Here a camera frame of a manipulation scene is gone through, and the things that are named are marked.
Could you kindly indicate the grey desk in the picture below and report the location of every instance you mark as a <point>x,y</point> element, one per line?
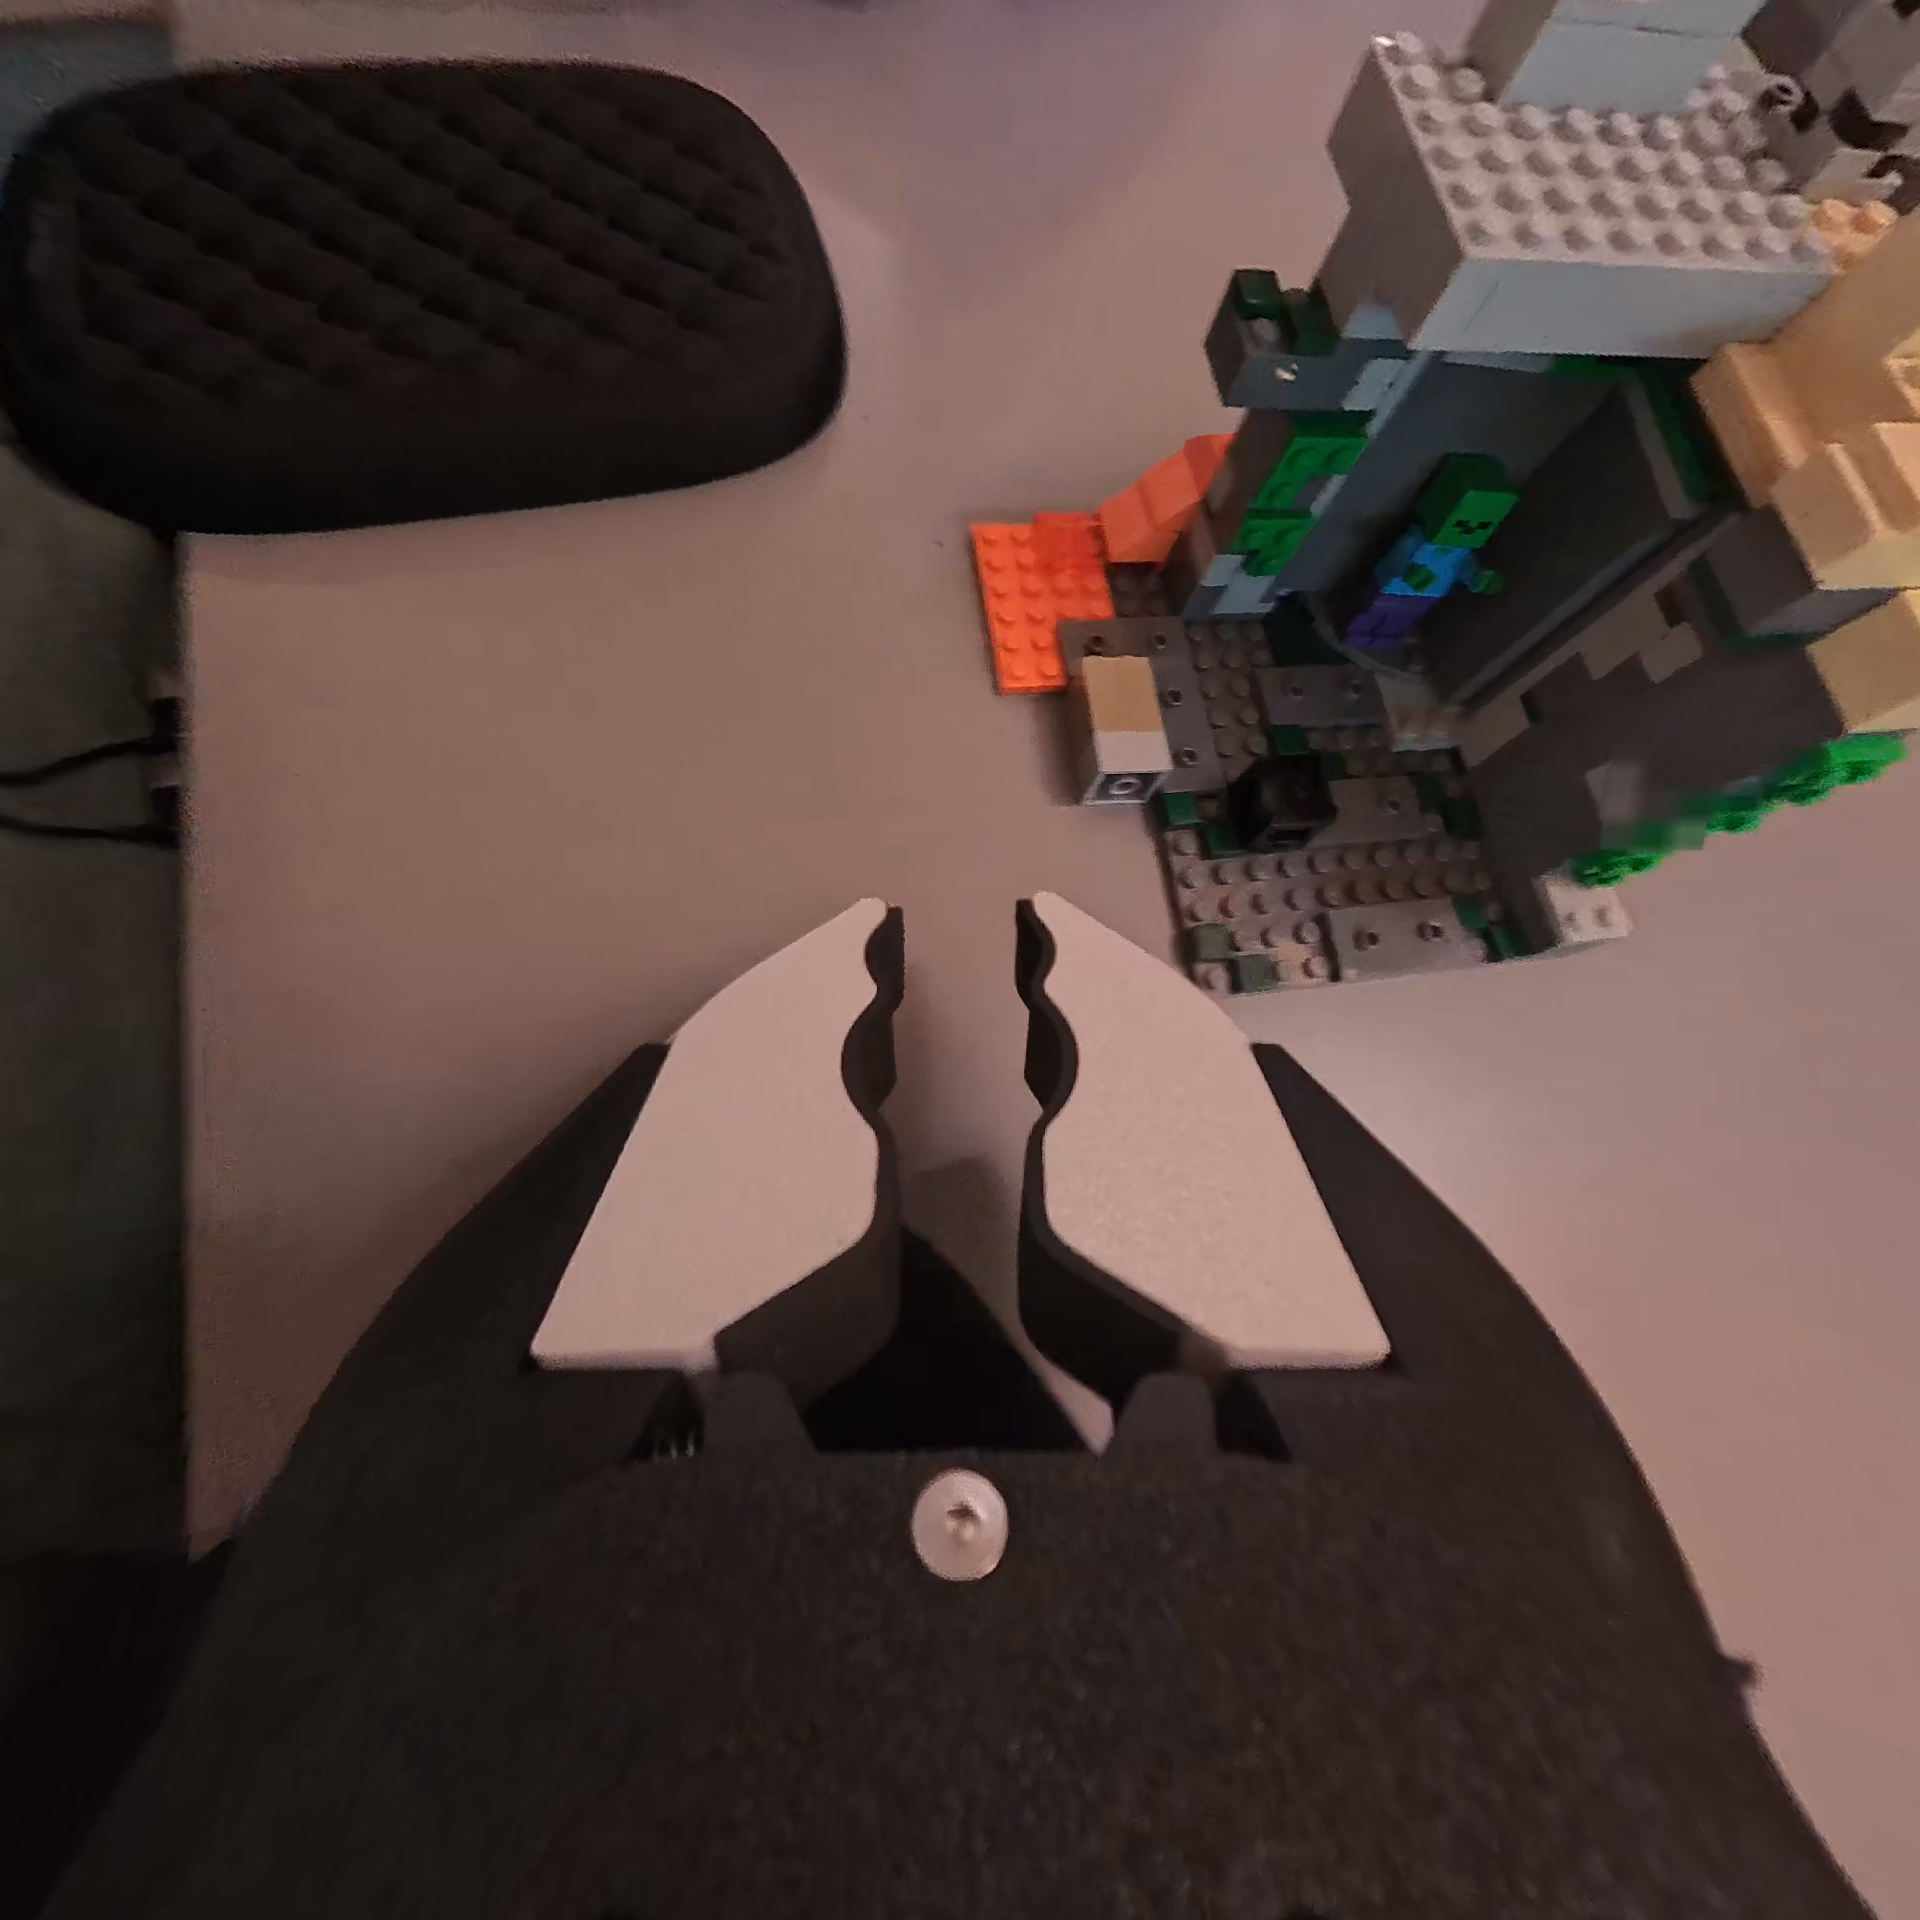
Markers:
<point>524,751</point>

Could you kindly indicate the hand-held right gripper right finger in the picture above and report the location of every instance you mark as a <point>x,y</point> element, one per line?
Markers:
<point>1201,1201</point>

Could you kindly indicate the green toy zombie figure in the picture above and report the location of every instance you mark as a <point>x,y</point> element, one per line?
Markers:
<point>1440,540</point>

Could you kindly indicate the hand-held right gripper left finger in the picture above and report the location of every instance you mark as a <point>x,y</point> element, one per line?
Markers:
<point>720,1201</point>

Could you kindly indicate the black quilted wrist pad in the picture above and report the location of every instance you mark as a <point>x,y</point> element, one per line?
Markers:
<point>421,300</point>

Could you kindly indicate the pale toy brick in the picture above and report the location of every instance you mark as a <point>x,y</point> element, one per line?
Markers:
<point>1122,713</point>

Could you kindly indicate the toy brick building model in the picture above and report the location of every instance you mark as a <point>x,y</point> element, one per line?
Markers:
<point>1574,225</point>

